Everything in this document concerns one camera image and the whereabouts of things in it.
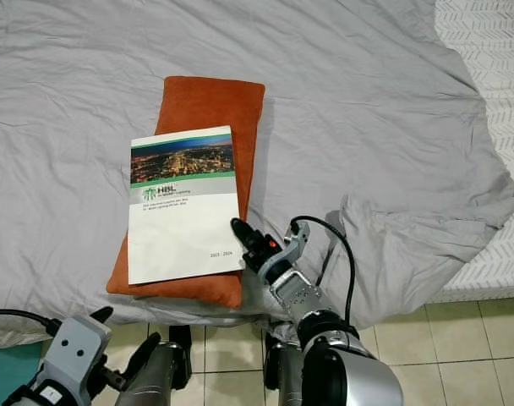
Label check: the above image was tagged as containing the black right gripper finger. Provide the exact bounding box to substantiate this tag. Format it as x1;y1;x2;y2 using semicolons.
230;217;264;250

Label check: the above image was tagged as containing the white city photo catalogue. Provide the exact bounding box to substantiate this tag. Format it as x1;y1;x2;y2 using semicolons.
128;125;247;286

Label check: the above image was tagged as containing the orange pillow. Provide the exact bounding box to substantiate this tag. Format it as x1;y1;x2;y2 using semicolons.
107;76;266;310

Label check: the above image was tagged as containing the blue plastic waste bin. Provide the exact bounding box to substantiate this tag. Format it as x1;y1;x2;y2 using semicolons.
0;343;31;406

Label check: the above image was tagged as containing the silver right robot leg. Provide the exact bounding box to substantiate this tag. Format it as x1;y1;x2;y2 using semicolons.
261;332;304;406

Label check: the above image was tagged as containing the grey bed sheet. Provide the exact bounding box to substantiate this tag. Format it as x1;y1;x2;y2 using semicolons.
0;0;514;348

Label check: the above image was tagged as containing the white patterned mattress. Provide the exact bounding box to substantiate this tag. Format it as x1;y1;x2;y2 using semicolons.
430;0;514;304

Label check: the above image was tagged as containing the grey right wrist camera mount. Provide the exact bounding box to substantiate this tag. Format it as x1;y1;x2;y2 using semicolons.
261;220;314;287

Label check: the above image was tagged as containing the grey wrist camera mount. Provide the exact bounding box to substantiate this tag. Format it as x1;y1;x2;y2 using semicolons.
261;220;314;287
37;315;114;406

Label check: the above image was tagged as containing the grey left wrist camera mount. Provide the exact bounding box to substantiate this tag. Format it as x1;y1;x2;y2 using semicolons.
37;315;114;406

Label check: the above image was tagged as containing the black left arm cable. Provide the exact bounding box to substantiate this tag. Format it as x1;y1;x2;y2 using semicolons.
0;308;62;335

